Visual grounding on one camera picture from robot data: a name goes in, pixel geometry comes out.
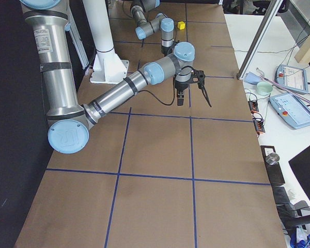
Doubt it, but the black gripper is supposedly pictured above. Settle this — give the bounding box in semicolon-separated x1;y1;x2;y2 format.
174;80;189;106

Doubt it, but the yellow wooden block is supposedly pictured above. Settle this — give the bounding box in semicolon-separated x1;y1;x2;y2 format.
177;21;186;30

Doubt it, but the left black power strip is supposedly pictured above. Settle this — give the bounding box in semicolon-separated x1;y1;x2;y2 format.
248;100;259;114

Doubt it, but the black power strip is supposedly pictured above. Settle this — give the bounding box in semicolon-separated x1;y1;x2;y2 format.
248;100;259;114
253;117;265;135

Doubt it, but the right black power strip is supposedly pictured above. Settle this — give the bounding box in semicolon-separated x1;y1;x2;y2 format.
253;117;265;135

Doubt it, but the green plastic bowl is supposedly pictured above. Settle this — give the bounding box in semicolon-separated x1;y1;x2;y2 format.
256;82;273;96

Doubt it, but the long grabber stick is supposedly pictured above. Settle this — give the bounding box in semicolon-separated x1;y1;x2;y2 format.
256;68;310;105

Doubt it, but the near teach pendant tablet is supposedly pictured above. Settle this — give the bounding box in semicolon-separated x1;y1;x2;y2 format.
269;93;310;129

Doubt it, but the teach pendant tablet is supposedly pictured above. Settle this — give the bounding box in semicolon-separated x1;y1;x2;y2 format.
269;93;310;129
275;65;308;94

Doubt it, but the silver metal cylinder weight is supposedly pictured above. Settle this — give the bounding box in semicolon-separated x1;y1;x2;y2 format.
265;152;280;165

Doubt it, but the far teach pendant tablet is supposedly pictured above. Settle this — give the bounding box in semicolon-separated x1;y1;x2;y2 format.
275;65;308;94

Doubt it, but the black box with label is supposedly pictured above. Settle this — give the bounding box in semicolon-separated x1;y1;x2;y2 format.
260;145;285;187

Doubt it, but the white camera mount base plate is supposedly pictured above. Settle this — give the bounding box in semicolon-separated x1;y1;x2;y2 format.
90;53;129;84

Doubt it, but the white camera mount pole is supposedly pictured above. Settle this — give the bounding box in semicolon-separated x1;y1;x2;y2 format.
83;0;116;58

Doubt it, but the aluminium frame post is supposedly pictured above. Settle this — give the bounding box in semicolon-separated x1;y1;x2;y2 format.
237;0;283;80

